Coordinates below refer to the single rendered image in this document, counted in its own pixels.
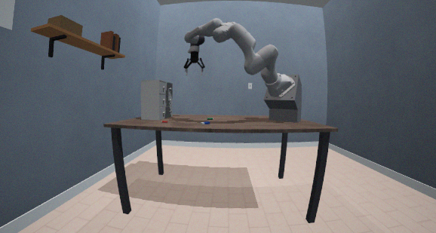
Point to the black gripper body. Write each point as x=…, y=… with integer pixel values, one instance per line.
x=194, y=55

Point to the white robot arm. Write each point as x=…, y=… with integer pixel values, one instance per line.
x=263, y=60

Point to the grey chest of drawers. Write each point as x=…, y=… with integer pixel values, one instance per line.
x=150, y=99

